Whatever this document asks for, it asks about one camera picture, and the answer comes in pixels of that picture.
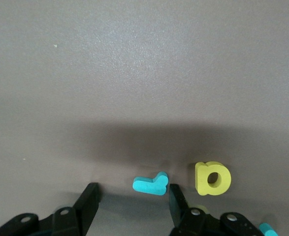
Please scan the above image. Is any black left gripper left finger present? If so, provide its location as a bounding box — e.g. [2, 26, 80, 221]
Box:
[0, 182, 102, 236]

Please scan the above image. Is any teal foam letter r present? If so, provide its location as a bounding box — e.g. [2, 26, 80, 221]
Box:
[132, 171, 170, 197]

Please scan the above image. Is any teal foam letter c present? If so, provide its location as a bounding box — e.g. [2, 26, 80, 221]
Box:
[258, 222, 279, 236]

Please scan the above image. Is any yellow foam letter a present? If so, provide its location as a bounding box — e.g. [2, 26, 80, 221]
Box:
[194, 161, 232, 197]

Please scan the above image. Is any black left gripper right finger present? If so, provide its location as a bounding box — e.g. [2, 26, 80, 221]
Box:
[168, 183, 263, 236]

